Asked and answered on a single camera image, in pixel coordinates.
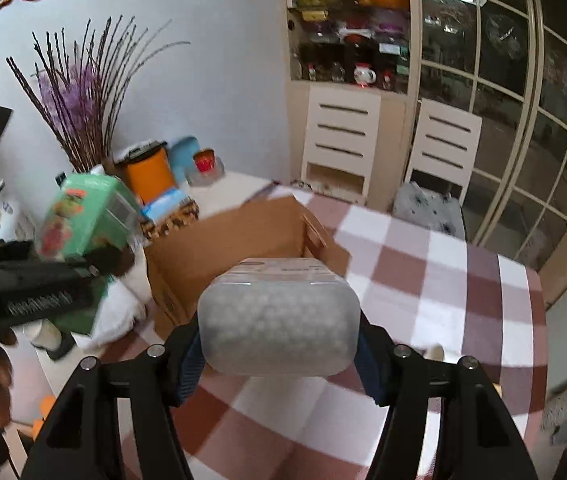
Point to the white cartoon printed sheet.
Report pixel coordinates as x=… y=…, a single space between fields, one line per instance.
x=8 y=195

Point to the clear cotton swab container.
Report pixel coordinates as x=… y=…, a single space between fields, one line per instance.
x=278 y=325

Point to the white red teapot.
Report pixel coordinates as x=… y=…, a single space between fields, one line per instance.
x=365 y=74

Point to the brown patterned box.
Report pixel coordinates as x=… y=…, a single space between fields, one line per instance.
x=173 y=225

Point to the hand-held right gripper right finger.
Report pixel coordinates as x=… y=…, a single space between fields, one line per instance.
x=371 y=375

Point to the white paper cup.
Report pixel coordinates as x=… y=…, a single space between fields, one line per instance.
x=45 y=334

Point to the orange object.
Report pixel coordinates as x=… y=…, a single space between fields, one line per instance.
x=45 y=410

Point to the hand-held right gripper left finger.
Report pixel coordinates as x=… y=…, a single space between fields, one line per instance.
x=191 y=375

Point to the brown cardboard box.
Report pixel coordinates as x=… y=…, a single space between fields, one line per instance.
x=243 y=230

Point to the orange canister black lid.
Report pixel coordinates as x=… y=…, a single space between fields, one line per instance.
x=148 y=175

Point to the floral printed cup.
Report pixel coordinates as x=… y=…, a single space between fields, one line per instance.
x=563 y=405

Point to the light blue cup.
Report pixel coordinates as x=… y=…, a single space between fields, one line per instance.
x=183 y=155

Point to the cream glass door cabinet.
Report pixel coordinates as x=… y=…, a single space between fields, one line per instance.
x=413 y=60

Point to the white folded towel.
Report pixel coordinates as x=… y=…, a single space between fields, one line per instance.
x=118 y=310

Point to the green toy brick box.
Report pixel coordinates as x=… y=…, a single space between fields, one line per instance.
x=83 y=215

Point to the white wooden chair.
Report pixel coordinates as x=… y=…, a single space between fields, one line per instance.
x=443 y=130
x=341 y=110

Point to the brown white checkered tablecloth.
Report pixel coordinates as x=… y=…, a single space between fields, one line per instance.
x=413 y=280

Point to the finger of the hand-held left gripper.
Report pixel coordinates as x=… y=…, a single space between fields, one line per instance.
x=110 y=260

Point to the blue tissue pack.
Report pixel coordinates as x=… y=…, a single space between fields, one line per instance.
x=163 y=205

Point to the grey patterned seat cushion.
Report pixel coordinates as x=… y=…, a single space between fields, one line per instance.
x=428 y=205

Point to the purple dried branches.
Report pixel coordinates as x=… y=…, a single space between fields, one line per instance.
x=78 y=90

